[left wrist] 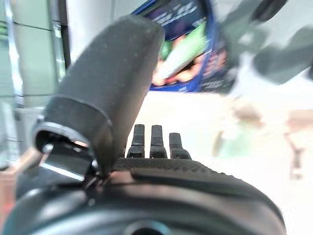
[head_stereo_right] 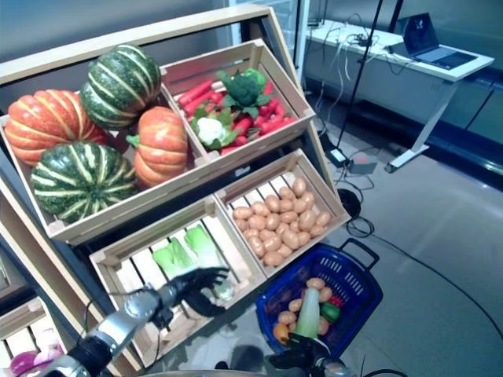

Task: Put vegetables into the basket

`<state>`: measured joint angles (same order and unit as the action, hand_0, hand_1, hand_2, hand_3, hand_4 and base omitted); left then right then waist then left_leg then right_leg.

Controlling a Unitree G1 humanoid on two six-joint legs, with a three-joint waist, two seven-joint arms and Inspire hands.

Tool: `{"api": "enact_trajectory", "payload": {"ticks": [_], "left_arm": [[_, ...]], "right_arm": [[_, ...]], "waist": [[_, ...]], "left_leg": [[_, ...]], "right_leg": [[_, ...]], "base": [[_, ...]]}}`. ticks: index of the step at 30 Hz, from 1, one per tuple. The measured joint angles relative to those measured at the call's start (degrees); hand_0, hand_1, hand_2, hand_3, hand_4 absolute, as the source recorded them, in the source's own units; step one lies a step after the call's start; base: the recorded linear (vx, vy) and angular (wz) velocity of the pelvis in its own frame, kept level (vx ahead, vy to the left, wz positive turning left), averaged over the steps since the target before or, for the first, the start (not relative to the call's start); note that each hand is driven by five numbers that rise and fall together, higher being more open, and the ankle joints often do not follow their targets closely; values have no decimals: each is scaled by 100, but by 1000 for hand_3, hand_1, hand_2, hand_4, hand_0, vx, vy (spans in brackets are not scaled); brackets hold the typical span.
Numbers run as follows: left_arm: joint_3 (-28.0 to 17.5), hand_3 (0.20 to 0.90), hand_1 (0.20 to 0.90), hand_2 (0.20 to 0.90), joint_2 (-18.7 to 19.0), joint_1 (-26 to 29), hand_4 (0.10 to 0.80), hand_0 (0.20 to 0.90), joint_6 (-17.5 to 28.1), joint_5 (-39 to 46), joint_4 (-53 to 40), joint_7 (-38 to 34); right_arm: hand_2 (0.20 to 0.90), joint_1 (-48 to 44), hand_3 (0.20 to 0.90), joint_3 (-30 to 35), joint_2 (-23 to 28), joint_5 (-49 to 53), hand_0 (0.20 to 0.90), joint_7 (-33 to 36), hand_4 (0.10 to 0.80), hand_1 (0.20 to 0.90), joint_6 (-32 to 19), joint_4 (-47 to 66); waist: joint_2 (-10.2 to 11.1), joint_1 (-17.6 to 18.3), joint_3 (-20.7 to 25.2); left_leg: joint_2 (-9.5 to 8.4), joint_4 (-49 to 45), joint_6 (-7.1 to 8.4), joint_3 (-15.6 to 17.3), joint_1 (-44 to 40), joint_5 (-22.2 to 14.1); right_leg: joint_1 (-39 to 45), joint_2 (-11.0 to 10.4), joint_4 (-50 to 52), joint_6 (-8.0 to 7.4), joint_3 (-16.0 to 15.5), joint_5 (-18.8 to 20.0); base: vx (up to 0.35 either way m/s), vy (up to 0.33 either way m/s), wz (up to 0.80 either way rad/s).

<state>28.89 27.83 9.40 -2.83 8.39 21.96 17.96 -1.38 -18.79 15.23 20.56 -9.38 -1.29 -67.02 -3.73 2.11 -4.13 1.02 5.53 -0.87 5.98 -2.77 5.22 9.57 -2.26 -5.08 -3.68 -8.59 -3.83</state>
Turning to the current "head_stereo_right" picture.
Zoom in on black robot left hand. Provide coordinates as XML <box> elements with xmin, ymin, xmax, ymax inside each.
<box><xmin>171</xmin><ymin>266</ymin><xmax>231</xmax><ymax>318</ymax></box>

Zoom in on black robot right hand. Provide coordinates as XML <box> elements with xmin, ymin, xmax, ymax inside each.
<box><xmin>263</xmin><ymin>332</ymin><xmax>335</xmax><ymax>372</ymax></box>

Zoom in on pale green napa cabbage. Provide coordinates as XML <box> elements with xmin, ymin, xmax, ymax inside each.
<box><xmin>295</xmin><ymin>287</ymin><xmax>321</xmax><ymax>339</ymax></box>

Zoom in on blue plastic shopping basket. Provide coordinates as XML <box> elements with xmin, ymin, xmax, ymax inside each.
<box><xmin>255</xmin><ymin>242</ymin><xmax>384</xmax><ymax>361</ymax></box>

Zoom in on orange bell pepper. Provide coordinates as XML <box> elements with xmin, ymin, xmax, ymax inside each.
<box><xmin>273</xmin><ymin>322</ymin><xmax>291</xmax><ymax>346</ymax></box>

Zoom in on green bell pepper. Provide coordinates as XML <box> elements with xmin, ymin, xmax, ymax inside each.
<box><xmin>320</xmin><ymin>302</ymin><xmax>341</xmax><ymax>324</ymax></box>

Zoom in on wooden cabbage crate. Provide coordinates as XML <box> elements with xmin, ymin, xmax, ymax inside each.
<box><xmin>89</xmin><ymin>195</ymin><xmax>268</xmax><ymax>369</ymax></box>

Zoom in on large wooden pumpkin crate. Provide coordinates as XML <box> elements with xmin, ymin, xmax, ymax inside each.
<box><xmin>0</xmin><ymin>88</ymin><xmax>222</xmax><ymax>247</ymax></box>

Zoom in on black round floor base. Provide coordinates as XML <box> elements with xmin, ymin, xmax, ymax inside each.
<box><xmin>336</xmin><ymin>188</ymin><xmax>362</xmax><ymax>219</ymax></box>

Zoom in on pink onion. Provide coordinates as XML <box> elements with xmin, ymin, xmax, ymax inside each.
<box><xmin>34</xmin><ymin>345</ymin><xmax>64</xmax><ymax>370</ymax></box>

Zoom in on small orange pumpkin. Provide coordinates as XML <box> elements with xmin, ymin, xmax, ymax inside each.
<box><xmin>126</xmin><ymin>105</ymin><xmax>189</xmax><ymax>189</ymax></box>

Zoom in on wooden potato crate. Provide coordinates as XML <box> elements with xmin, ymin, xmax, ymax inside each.
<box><xmin>214</xmin><ymin>148</ymin><xmax>351</xmax><ymax>280</ymax></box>

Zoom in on green striped pumpkin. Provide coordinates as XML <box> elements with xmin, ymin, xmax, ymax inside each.
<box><xmin>30</xmin><ymin>141</ymin><xmax>138</xmax><ymax>225</ymax></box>
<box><xmin>79</xmin><ymin>44</ymin><xmax>163</xmax><ymax>132</ymax></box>

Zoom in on white cauliflower with leaves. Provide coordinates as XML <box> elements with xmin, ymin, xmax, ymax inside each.
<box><xmin>190</xmin><ymin>108</ymin><xmax>240</xmax><ymax>151</ymax></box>

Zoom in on small wooden onion crate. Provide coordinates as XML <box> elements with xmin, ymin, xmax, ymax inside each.
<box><xmin>0</xmin><ymin>296</ymin><xmax>68</xmax><ymax>377</ymax></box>

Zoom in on red plastic carrot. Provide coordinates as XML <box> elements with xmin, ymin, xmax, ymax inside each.
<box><xmin>177</xmin><ymin>80</ymin><xmax>215</xmax><ymax>106</ymax></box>
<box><xmin>183</xmin><ymin>90</ymin><xmax>225</xmax><ymax>117</ymax></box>
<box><xmin>231</xmin><ymin>116</ymin><xmax>255</xmax><ymax>134</ymax></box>
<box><xmin>261</xmin><ymin>116</ymin><xmax>298</xmax><ymax>135</ymax></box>

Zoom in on purple onion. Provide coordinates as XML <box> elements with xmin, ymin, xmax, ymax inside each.
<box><xmin>9</xmin><ymin>352</ymin><xmax>37</xmax><ymax>376</ymax></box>

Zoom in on grey box with red button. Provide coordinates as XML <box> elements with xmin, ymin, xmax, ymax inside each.
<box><xmin>348</xmin><ymin>156</ymin><xmax>378</xmax><ymax>176</ymax></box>

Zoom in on black power adapter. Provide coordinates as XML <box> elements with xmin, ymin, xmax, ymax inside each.
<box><xmin>329</xmin><ymin>148</ymin><xmax>349</xmax><ymax>167</ymax></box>

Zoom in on green broccoli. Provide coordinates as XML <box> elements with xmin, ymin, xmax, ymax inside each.
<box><xmin>216</xmin><ymin>68</ymin><xmax>272</xmax><ymax>119</ymax></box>

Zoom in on large orange pumpkin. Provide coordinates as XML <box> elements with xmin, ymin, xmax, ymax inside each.
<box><xmin>3</xmin><ymin>89</ymin><xmax>108</xmax><ymax>168</ymax></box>

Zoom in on wooden carrot crate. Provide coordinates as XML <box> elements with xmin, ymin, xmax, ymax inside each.
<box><xmin>159</xmin><ymin>38</ymin><xmax>316</xmax><ymax>164</ymax></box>

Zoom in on wooden display shelf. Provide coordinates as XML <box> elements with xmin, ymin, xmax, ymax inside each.
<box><xmin>0</xmin><ymin>4</ymin><xmax>351</xmax><ymax>377</ymax></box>

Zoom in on white desk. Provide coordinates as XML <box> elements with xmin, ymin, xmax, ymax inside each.
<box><xmin>304</xmin><ymin>21</ymin><xmax>495</xmax><ymax>174</ymax></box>

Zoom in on black tripod pole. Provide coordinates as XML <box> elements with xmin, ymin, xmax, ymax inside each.
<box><xmin>336</xmin><ymin>0</ymin><xmax>384</xmax><ymax>155</ymax></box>

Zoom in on grey open laptop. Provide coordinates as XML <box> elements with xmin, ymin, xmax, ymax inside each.
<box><xmin>388</xmin><ymin>12</ymin><xmax>479</xmax><ymax>71</ymax></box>

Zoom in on black basket handle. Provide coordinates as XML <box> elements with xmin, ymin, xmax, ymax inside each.
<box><xmin>339</xmin><ymin>238</ymin><xmax>380</xmax><ymax>270</ymax></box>

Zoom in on long black floor cable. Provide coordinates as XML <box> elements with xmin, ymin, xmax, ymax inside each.
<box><xmin>345</xmin><ymin>215</ymin><xmax>503</xmax><ymax>335</ymax></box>

